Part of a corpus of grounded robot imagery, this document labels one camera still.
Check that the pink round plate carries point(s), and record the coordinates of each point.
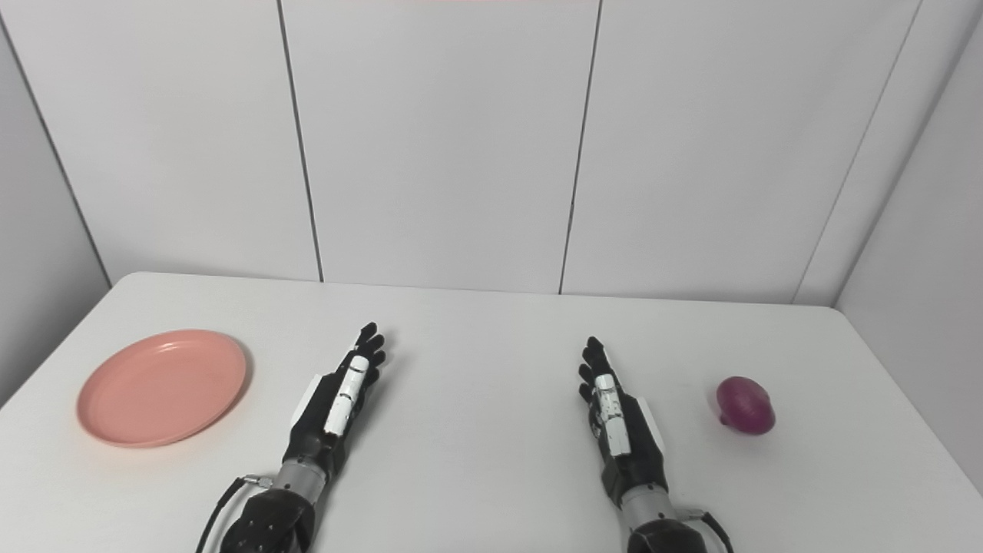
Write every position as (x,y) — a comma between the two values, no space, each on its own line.
(163,387)

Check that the purple red onion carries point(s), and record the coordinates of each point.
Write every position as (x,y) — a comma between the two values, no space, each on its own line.
(745,405)

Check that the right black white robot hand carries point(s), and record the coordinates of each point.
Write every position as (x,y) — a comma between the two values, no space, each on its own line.
(620,430)

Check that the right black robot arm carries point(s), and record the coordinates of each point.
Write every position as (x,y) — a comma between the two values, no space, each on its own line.
(657,526)

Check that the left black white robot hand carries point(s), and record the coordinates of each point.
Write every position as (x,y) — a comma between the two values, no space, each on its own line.
(338,411)

